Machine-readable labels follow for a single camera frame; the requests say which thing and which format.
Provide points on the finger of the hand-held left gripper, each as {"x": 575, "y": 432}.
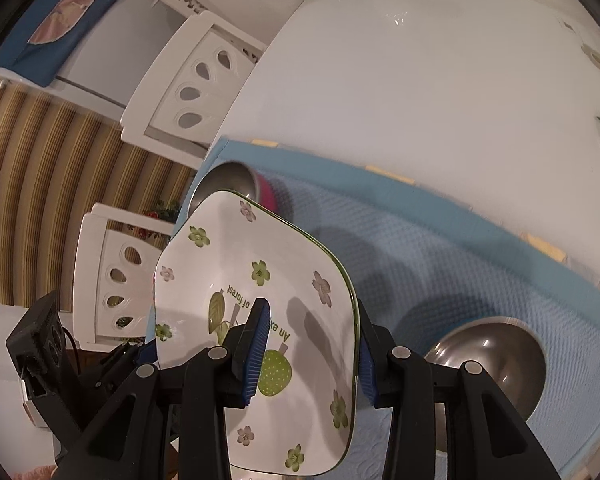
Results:
{"x": 142, "y": 354}

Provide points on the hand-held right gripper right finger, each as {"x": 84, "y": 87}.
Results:
{"x": 367, "y": 375}

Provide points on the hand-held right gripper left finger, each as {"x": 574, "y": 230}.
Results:
{"x": 257, "y": 350}

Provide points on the white hexagonal flower plate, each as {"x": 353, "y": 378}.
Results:
{"x": 280, "y": 260}

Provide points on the blue steel bowl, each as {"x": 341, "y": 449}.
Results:
{"x": 500, "y": 360}

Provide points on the red steel bowl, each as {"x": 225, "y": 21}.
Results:
{"x": 267, "y": 192}

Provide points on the white dining chair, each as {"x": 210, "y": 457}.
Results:
{"x": 100, "y": 240}
{"x": 180, "y": 85}

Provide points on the blue waffle mat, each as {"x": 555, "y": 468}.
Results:
{"x": 430, "y": 270}

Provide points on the blue cloth with pink print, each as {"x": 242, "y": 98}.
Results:
{"x": 30, "y": 10}

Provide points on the flower sticker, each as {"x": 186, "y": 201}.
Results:
{"x": 597, "y": 60}

